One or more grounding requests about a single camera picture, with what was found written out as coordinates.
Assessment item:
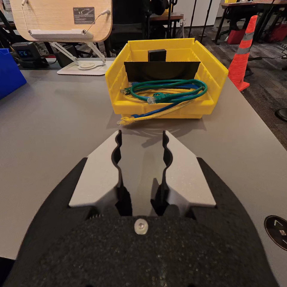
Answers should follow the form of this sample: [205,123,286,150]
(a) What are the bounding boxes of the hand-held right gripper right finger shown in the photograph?
[150,130,217,216]

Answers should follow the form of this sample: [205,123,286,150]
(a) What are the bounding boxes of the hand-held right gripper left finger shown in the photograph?
[68,130,133,216]

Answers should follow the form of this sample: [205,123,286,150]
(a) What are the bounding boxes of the yellow ethernet cable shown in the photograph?
[117,82,202,126]

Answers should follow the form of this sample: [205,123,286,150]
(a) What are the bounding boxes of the blue ethernet cable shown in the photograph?
[129,81,202,119]

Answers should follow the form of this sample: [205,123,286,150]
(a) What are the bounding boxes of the green ethernet cable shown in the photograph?
[120,80,208,104]

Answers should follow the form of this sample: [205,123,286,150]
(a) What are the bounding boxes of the yellow storage bin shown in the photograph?
[105,38,229,119]

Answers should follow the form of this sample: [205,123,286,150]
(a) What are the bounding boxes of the black ethernet switch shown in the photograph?
[148,49,167,62]

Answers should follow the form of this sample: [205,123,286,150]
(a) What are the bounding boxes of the blue storage bin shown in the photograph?
[0,48,27,100]

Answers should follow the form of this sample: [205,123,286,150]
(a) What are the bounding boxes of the black bin divider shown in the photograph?
[124,61,201,82]

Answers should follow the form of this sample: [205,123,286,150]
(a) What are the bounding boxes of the black power adapter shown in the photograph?
[55,45,78,68]

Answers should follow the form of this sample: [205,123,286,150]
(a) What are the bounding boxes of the orange traffic cone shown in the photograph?
[228,15,258,92]

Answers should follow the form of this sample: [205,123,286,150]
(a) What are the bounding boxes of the black power station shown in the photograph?
[11,42,48,69]

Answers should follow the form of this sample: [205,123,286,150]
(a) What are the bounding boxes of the red box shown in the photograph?
[227,29,246,44]

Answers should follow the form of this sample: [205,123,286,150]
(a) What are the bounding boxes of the black office chair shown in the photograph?
[110,0,171,56]

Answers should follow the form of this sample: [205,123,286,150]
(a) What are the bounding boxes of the wooden stand with white base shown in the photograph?
[10,0,113,75]

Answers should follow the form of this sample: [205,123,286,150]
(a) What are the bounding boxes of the red bag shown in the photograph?
[268,22,287,43]

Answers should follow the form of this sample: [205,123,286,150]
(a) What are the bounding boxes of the dark work table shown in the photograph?
[221,0,287,44]

